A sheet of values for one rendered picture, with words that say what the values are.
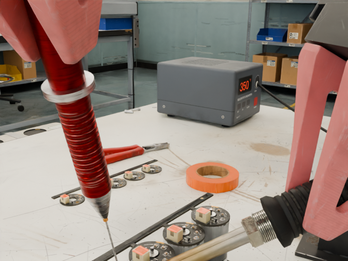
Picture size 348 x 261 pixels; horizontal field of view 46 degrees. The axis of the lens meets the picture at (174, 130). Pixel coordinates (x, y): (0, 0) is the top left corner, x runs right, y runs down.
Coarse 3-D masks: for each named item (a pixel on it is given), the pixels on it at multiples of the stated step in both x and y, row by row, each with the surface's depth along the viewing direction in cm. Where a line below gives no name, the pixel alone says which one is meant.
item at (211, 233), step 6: (210, 216) 26; (192, 222) 26; (228, 222) 26; (204, 228) 25; (210, 228) 25; (216, 228) 25; (222, 228) 25; (228, 228) 26; (210, 234) 25; (216, 234) 25; (222, 234) 25; (204, 240) 25; (216, 258) 26; (222, 258) 26
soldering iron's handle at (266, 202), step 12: (312, 180) 19; (288, 192) 19; (300, 192) 18; (264, 204) 18; (276, 204) 18; (288, 204) 18; (300, 204) 18; (276, 216) 18; (288, 216) 18; (300, 216) 18; (276, 228) 18; (288, 228) 18; (300, 228) 18; (288, 240) 18
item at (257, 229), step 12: (252, 216) 19; (264, 216) 18; (240, 228) 19; (252, 228) 18; (264, 228) 18; (216, 240) 19; (228, 240) 19; (240, 240) 19; (252, 240) 18; (264, 240) 19; (192, 252) 19; (204, 252) 19; (216, 252) 19
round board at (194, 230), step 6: (180, 222) 25; (186, 222) 25; (186, 228) 24; (192, 228) 24; (198, 228) 24; (192, 234) 24; (198, 234) 24; (204, 234) 24; (168, 240) 23; (186, 240) 23; (192, 240) 23; (198, 240) 23
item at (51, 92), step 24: (24, 0) 11; (48, 48) 11; (48, 72) 12; (72, 72) 12; (48, 96) 12; (72, 96) 12; (72, 120) 12; (72, 144) 13; (96, 144) 13; (96, 168) 14; (96, 192) 14
